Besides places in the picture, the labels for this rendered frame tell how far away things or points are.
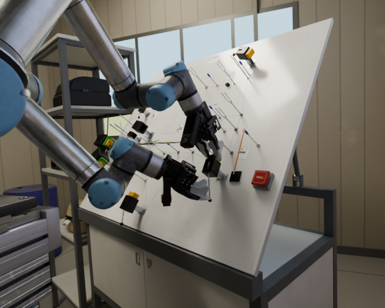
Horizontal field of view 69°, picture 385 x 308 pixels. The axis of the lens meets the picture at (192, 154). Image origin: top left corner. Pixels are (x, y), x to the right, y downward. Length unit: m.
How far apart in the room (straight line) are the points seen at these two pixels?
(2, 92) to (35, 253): 0.35
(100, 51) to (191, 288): 0.84
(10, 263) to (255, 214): 0.63
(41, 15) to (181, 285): 0.95
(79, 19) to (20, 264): 0.57
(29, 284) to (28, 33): 0.46
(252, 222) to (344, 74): 2.37
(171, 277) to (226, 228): 0.36
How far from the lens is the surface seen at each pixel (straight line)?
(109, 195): 0.71
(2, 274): 0.64
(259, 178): 0.90
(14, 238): 0.64
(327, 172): 3.06
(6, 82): 0.45
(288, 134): 0.99
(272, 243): 1.24
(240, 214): 0.92
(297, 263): 1.09
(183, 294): 1.16
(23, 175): 4.24
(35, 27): 0.53
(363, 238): 3.25
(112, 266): 1.61
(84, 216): 1.69
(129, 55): 2.02
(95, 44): 0.82
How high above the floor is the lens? 1.27
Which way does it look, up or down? 4 degrees down
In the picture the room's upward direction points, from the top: 3 degrees counter-clockwise
